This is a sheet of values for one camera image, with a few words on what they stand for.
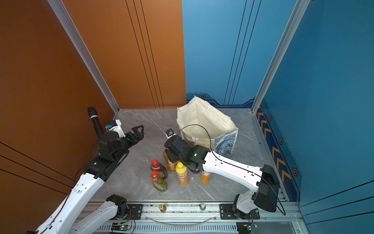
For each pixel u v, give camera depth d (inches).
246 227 27.4
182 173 26.8
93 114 32.7
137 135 25.4
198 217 28.5
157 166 28.4
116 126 24.7
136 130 25.3
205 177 31.4
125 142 24.7
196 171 32.9
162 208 27.8
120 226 28.0
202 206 28.5
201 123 40.7
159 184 28.4
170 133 24.3
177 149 20.3
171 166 31.9
